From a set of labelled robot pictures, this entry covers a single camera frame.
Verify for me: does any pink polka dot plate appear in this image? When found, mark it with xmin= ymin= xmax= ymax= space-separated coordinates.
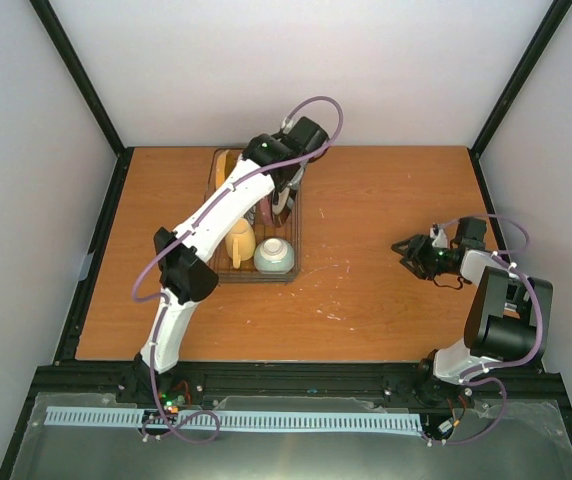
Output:
xmin=258 ymin=193 xmax=276 ymax=227

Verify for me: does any light blue slotted cable duct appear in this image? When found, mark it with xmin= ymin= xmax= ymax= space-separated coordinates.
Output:
xmin=43 ymin=406 xmax=422 ymax=436

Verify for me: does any black frame post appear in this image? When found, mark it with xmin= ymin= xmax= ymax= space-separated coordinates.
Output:
xmin=28 ymin=0 xmax=127 ymax=156
xmin=470 ymin=0 xmax=572 ymax=156

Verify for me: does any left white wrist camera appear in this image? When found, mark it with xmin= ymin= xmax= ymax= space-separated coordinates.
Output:
xmin=280 ymin=117 xmax=294 ymax=131

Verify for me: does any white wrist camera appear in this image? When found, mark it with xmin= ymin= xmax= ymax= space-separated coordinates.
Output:
xmin=280 ymin=117 xmax=294 ymax=131
xmin=429 ymin=224 xmax=449 ymax=248

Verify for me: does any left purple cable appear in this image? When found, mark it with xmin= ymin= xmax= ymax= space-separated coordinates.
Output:
xmin=131 ymin=95 xmax=345 ymax=444

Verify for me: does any white blue striped plate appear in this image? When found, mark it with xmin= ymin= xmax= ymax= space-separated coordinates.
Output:
xmin=244 ymin=206 xmax=256 ymax=224

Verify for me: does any light green ceramic bowl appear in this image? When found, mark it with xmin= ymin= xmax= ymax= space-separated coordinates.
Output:
xmin=253 ymin=237 xmax=295 ymax=275

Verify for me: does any black aluminium frame rail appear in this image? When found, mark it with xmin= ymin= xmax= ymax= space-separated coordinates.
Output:
xmin=30 ymin=363 xmax=567 ymax=406

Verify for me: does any left black frame post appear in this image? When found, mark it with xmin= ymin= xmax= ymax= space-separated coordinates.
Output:
xmin=28 ymin=0 xmax=127 ymax=156

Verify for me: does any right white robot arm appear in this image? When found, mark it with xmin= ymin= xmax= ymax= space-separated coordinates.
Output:
xmin=391 ymin=214 xmax=553 ymax=403

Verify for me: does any black striped plate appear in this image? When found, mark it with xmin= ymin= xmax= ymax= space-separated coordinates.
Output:
xmin=270 ymin=187 xmax=297 ymax=227

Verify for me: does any yellow ceramic mug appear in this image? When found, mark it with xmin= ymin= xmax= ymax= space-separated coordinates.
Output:
xmin=225 ymin=218 xmax=256 ymax=269

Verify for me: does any right black frame post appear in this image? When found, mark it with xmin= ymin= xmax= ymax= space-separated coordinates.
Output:
xmin=470 ymin=0 xmax=572 ymax=156

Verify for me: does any grey wire dish rack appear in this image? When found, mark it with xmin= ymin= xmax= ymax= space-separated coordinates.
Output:
xmin=208 ymin=147 xmax=303 ymax=287

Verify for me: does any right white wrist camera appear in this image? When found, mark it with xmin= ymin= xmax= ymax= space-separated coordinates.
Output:
xmin=429 ymin=224 xmax=449 ymax=248

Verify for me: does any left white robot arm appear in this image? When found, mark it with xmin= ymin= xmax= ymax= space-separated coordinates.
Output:
xmin=132 ymin=117 xmax=337 ymax=403

